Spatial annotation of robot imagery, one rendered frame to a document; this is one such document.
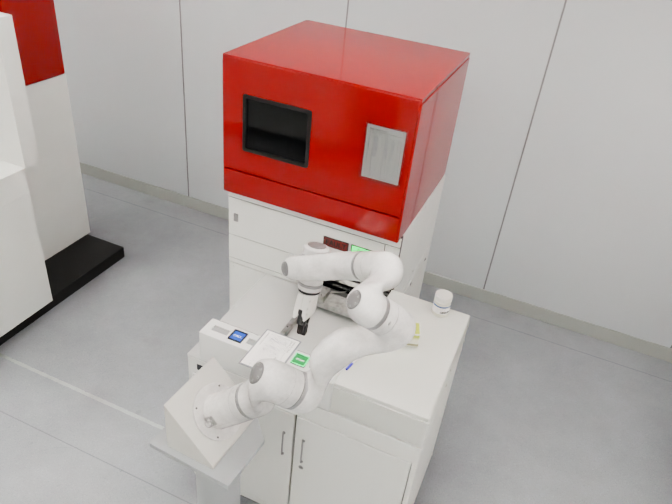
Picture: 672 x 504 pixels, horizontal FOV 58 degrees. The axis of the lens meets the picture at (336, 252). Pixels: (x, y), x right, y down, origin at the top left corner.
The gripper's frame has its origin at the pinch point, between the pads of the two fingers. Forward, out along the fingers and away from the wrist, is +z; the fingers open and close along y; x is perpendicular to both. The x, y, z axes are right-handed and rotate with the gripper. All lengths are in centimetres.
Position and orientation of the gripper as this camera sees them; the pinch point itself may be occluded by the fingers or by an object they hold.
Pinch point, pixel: (302, 328)
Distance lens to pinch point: 211.6
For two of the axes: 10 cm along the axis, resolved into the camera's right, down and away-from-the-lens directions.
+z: -1.7, 9.1, 3.7
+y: -3.7, 2.9, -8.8
